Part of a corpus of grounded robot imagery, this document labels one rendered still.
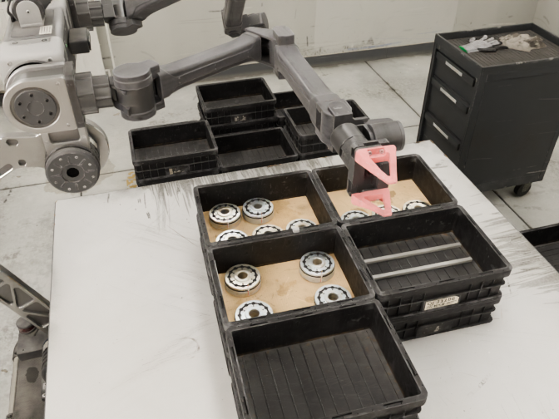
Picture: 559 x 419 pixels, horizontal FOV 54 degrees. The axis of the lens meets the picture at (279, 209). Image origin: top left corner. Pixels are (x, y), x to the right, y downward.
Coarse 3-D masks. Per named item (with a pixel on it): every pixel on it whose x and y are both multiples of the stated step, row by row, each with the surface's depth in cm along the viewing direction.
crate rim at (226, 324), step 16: (256, 240) 158; (208, 256) 153; (352, 256) 153; (368, 288) 143; (224, 304) 139; (320, 304) 139; (336, 304) 139; (224, 320) 135; (240, 320) 135; (256, 320) 135
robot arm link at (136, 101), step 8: (112, 80) 117; (112, 88) 115; (144, 88) 114; (152, 88) 117; (112, 96) 117; (120, 96) 115; (128, 96) 114; (136, 96) 114; (144, 96) 115; (152, 96) 117; (120, 104) 116; (128, 104) 115; (136, 104) 115; (144, 104) 116; (152, 104) 117; (128, 112) 115; (136, 112) 116
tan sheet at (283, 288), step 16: (272, 272) 162; (288, 272) 162; (336, 272) 162; (224, 288) 157; (272, 288) 157; (288, 288) 157; (304, 288) 157; (240, 304) 152; (272, 304) 152; (288, 304) 152; (304, 304) 152
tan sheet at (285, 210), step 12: (276, 204) 187; (288, 204) 187; (300, 204) 187; (204, 216) 182; (276, 216) 182; (288, 216) 182; (300, 216) 182; (312, 216) 182; (240, 228) 177; (252, 228) 177
